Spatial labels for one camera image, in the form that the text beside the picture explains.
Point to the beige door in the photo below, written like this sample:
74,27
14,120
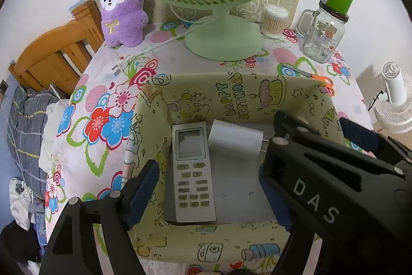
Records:
367,81

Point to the dark cloth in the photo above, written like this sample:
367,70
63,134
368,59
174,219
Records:
19,242

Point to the white pedestal fan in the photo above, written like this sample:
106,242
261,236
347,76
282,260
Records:
396,114

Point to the orange scissors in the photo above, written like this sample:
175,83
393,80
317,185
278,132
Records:
325,81

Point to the white pillow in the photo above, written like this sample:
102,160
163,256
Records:
53,120

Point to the glass mug jar green lid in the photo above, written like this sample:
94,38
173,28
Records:
322,36

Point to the yellow printed storage box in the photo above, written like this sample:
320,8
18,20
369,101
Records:
193,94

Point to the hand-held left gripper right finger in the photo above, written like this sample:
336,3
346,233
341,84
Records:
275,204

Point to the white remote control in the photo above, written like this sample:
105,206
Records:
193,172

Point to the green desk fan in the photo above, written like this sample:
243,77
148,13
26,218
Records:
225,36

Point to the white garment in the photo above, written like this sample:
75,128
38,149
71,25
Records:
21,201

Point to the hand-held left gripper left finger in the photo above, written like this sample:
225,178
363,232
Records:
143,197

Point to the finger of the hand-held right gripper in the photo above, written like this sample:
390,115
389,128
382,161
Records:
357,133
286,133

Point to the white power adapter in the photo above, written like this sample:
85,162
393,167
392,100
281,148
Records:
231,139

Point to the grey plaid pillow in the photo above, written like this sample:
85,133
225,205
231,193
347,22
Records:
25,133

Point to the cotton swab jar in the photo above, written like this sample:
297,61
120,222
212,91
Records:
273,23

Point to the purple plush toy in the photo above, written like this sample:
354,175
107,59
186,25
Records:
124,23

